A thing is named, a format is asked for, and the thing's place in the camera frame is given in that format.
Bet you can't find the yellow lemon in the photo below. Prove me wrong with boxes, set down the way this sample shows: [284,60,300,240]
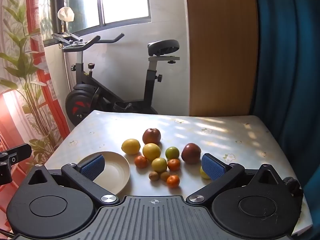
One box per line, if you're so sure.
[121,139,141,155]

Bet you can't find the black exercise bike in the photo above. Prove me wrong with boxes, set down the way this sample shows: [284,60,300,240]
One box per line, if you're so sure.
[51,32,180,127]

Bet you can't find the white cloth bundle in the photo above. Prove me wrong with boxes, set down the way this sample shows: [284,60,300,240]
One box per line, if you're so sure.
[57,7,75,23]

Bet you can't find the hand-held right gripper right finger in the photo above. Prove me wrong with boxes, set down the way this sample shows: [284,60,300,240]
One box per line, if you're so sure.
[186,152,287,203]

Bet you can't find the blue curtain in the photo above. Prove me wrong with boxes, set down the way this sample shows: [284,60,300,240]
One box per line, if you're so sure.
[251,0,320,240]

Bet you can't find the tall red apple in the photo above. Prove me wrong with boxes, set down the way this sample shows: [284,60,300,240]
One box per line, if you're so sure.
[142,128,161,145]

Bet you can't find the round yellow citrus fruit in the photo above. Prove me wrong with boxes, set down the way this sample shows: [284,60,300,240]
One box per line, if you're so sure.
[142,143,161,161]

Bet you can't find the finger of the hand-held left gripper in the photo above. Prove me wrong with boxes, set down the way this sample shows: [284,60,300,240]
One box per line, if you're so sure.
[0,144,32,184]

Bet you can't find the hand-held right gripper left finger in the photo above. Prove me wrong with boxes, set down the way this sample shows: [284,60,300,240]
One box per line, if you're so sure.
[26,153,120,204]

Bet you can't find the green jujube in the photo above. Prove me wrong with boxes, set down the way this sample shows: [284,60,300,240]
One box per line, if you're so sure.
[165,146,180,160]

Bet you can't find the round red apple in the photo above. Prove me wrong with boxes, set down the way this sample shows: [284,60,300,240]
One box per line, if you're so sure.
[181,143,202,165]

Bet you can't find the plant printed red curtain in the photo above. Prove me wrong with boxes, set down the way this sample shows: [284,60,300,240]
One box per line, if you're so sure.
[0,0,71,230]

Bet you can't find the wooden cabinet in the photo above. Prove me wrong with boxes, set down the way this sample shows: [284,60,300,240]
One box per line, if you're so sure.
[184,0,259,117]

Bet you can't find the floral tablecloth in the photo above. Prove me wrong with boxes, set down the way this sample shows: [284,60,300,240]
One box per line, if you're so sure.
[44,110,313,236]

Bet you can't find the window with dark frame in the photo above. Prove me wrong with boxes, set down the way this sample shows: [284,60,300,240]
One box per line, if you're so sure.
[37,0,152,47]

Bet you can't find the beige round plate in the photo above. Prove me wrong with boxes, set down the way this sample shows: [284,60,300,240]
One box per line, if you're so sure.
[79,151,131,197]

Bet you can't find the orange mandarin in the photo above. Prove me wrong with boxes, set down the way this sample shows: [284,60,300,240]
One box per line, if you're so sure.
[166,175,180,189]
[134,155,148,169]
[167,158,181,171]

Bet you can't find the small yellow-green jujube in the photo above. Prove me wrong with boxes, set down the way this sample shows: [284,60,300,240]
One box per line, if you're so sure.
[199,165,210,180]

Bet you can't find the large yellow-green jujube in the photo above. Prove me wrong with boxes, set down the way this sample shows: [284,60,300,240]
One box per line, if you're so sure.
[151,157,167,173]

